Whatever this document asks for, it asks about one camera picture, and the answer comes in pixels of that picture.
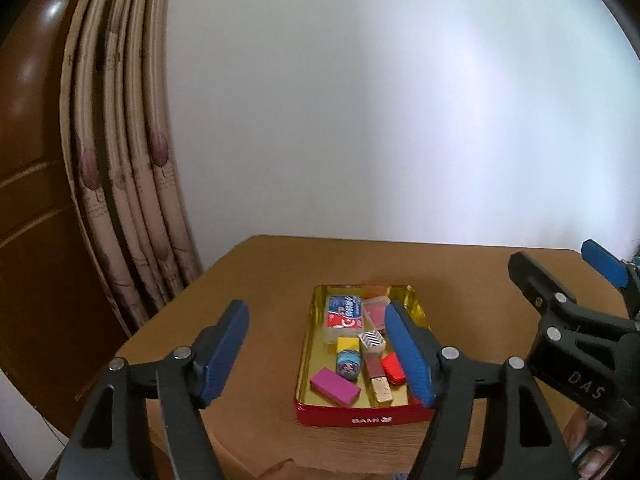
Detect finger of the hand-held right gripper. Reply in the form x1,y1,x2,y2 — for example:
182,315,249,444
581,239,640,321
508,251,640,348

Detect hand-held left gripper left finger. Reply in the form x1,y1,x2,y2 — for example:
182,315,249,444
55,299,250,480

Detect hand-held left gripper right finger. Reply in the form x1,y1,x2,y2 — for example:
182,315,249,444
384,301,576,480

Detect red eraser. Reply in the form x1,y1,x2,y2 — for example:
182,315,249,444
381,352,407,387

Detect black white striped small box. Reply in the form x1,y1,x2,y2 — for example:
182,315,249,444
358,329,387,356

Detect maroon and gold lipstick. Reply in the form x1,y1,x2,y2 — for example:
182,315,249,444
364,352,396,406

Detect blue patterned eraser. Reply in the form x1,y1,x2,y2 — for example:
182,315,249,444
335,350,363,380

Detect pink block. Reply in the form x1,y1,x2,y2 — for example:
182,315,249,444
310,367,362,407

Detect red tin box gold inside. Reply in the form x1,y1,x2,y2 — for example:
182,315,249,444
294,284,436,428

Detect person's right hand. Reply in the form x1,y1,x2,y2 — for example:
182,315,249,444
564,405,627,480

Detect clear plastic box red contents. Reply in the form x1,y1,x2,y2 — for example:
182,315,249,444
361,296,393,333

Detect clear floss box blue-red label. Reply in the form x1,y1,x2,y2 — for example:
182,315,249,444
324,295,364,345

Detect beige floral curtain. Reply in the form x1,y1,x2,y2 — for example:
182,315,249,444
60,0,203,337

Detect brown wooden cabinet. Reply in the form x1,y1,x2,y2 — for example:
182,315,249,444
0,0,132,438

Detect thin black cable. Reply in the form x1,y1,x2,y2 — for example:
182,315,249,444
36,404,70,447

